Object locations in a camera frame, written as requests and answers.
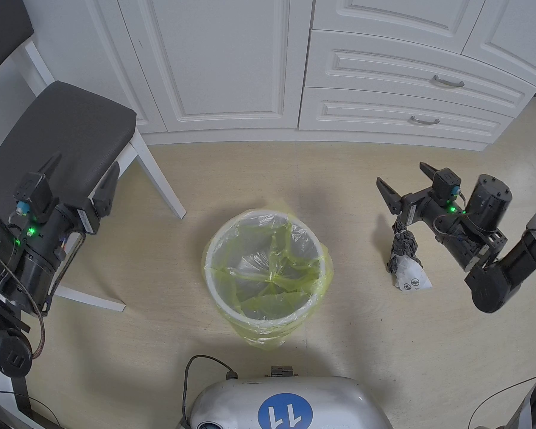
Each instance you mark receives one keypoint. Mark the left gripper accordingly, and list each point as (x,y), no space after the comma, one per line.
(53,248)

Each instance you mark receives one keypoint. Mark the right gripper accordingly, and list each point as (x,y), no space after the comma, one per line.
(422,208)

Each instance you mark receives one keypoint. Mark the grey and white wrapper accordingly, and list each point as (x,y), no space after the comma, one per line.
(404,248)

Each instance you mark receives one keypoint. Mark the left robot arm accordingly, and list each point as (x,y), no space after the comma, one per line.
(0,239)

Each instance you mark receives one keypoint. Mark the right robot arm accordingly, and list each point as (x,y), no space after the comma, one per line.
(489,199)

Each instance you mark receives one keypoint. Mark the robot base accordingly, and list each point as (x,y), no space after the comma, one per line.
(286,400)

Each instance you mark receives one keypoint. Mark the yellow-green clear plastic bag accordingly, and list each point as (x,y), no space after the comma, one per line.
(272,279)

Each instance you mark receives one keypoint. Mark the white trash bin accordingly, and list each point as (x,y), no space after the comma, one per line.
(216,288)

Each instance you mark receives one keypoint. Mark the white chair with grey seat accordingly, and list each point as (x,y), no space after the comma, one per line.
(71,123)

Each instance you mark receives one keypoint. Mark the white wardrobe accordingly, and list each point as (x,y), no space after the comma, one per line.
(232,43)

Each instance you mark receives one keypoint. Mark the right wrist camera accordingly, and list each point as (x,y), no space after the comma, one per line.
(444,181)

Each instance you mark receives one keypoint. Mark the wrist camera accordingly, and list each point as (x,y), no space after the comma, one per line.
(38,195)
(444,181)

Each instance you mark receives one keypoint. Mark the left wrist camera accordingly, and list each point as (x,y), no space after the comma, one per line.
(38,195)

